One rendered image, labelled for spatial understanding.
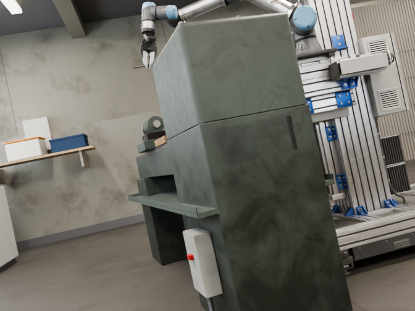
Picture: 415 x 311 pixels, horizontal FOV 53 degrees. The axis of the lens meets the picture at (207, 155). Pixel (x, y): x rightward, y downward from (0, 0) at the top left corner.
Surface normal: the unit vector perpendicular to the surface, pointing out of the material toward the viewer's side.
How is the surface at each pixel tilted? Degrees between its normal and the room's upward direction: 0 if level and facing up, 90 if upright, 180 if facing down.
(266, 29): 90
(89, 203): 90
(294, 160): 90
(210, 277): 90
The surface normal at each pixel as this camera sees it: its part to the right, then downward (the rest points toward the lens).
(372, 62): 0.15, -0.04
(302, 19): -0.05, 0.10
